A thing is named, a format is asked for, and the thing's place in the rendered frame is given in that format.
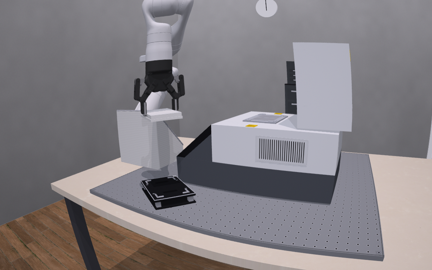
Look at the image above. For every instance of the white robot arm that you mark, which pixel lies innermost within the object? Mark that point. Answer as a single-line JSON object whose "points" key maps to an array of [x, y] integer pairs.
{"points": [[163, 40]]}

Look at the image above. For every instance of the black rectangular frame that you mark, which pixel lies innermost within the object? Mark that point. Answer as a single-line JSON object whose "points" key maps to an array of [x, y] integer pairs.
{"points": [[166, 192]]}

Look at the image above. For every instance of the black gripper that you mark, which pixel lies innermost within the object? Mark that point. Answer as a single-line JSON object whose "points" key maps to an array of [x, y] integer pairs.
{"points": [[158, 77]]}

